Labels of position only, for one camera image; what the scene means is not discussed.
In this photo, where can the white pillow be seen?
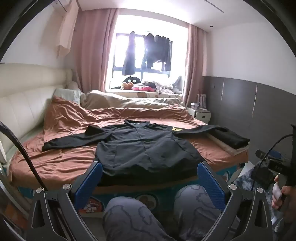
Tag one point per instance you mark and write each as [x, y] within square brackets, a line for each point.
[67, 93]

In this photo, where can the person's leg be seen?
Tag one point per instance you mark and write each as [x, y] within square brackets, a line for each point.
[194, 206]
[129, 220]

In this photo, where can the hanging dark trousers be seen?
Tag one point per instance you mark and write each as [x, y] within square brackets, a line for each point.
[129, 55]

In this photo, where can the black long-sleeved shirt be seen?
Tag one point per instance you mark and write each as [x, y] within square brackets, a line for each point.
[143, 148]

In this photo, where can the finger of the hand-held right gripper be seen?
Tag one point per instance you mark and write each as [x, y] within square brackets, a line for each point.
[262, 154]

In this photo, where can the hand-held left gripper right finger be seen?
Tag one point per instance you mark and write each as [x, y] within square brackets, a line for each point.
[212, 185]

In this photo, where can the black plush toy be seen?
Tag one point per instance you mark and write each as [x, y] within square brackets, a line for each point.
[131, 80]

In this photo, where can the grey patterned rug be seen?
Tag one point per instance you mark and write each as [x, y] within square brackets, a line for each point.
[246, 179]

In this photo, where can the window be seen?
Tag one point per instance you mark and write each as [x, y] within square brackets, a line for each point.
[138, 58]

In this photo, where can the pale pink pillow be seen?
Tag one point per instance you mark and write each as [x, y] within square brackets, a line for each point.
[73, 85]

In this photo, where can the person's right forearm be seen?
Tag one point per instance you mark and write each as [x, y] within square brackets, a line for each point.
[291, 213]

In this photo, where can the clear holder with sticks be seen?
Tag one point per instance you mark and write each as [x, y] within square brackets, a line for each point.
[201, 102]

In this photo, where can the person's right leg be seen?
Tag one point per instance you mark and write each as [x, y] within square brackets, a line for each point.
[194, 206]

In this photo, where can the person's left leg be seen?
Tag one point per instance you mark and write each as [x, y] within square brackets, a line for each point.
[129, 220]

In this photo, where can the folded black clothes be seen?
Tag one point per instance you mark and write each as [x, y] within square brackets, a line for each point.
[231, 136]

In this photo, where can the cream padded headboard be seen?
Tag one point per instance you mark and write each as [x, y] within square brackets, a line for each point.
[23, 99]

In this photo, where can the hanging dark shirts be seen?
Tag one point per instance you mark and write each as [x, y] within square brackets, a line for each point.
[157, 51]

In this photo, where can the folded white cloth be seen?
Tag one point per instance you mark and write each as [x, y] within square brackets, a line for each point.
[227, 148]

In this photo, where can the pink cloth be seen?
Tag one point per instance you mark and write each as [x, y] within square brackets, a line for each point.
[141, 88]

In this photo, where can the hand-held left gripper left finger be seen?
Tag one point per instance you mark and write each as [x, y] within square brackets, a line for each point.
[89, 183]

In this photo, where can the pink curtain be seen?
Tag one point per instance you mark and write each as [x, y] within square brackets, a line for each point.
[193, 64]
[94, 51]

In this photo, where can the beige duvet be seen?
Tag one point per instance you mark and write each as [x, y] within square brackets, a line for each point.
[115, 99]

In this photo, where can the bed with brown sheet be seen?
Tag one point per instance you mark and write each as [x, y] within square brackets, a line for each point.
[69, 160]

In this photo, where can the person's right hand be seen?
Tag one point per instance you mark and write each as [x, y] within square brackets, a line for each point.
[290, 192]

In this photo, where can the white nightstand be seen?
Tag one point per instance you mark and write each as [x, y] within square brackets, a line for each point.
[201, 115]

